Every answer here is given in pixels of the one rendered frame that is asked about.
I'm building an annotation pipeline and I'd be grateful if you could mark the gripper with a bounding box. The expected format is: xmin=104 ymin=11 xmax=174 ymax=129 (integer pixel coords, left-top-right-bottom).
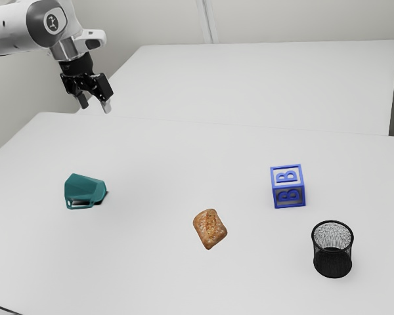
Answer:
xmin=58 ymin=53 xmax=114 ymax=115

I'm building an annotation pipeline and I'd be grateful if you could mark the teal faceted mug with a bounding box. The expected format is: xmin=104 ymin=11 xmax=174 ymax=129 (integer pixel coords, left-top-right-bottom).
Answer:
xmin=64 ymin=173 xmax=107 ymax=210

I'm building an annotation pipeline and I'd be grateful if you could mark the brown bread roll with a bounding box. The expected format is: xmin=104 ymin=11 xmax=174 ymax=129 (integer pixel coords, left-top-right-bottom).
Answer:
xmin=192 ymin=208 xmax=228 ymax=251

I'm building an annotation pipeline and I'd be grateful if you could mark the blue letter block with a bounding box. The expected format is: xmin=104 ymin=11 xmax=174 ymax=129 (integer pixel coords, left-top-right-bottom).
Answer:
xmin=270 ymin=163 xmax=307 ymax=209

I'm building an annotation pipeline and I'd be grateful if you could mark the black mesh pen holder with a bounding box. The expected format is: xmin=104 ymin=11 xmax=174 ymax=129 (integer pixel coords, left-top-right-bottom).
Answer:
xmin=311 ymin=220 xmax=355 ymax=280

